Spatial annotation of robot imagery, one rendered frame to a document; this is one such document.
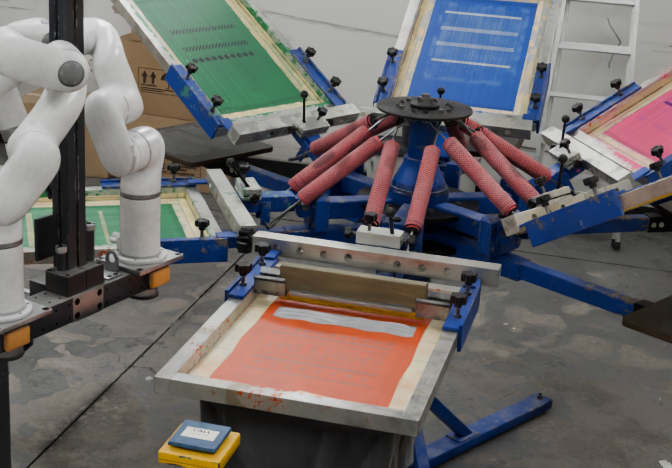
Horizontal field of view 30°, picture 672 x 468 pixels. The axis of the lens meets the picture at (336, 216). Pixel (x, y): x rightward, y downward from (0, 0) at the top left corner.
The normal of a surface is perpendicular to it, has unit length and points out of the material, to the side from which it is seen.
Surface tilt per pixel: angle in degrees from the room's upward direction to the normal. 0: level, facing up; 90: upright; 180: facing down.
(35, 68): 93
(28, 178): 89
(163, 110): 92
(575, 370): 0
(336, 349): 0
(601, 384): 0
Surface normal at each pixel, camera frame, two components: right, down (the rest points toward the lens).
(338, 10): -0.26, 0.29
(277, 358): 0.05, -0.95
